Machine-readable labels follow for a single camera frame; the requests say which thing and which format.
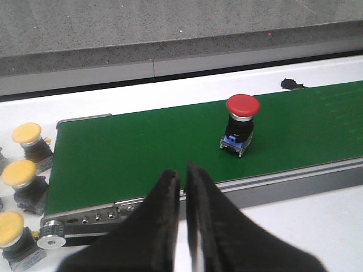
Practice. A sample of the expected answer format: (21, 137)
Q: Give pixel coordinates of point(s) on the yellow push button far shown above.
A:
(36, 148)

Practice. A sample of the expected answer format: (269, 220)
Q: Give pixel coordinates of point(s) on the green conveyor belt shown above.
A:
(121, 157)

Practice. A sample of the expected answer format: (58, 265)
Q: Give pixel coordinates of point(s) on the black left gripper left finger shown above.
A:
(144, 241)

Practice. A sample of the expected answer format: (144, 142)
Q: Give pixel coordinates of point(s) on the grey stone counter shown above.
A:
(54, 47)

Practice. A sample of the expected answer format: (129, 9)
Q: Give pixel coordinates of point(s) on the yellow push button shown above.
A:
(30, 189)
(18, 245)
(36, 148)

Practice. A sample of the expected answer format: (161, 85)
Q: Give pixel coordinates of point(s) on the yellow push button nearest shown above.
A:
(18, 245)

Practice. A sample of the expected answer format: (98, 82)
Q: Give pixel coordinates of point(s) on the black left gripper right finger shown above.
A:
(222, 238)

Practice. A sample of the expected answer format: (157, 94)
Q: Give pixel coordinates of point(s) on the aluminium conveyor frame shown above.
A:
(83, 226)

